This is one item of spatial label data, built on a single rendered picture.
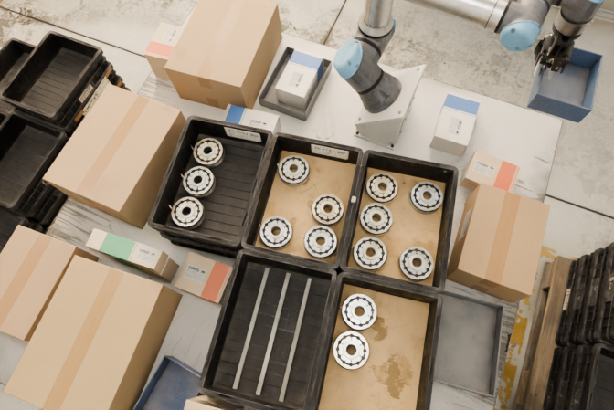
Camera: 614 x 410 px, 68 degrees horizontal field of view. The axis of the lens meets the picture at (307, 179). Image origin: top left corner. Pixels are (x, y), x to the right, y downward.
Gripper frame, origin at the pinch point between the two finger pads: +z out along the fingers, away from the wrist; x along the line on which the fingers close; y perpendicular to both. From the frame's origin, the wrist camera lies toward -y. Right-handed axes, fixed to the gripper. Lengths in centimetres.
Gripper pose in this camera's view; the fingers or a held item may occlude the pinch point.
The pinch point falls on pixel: (542, 69)
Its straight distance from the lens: 151.1
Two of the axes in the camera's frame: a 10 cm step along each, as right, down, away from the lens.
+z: 1.1, 4.1, 9.1
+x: 9.1, 3.3, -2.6
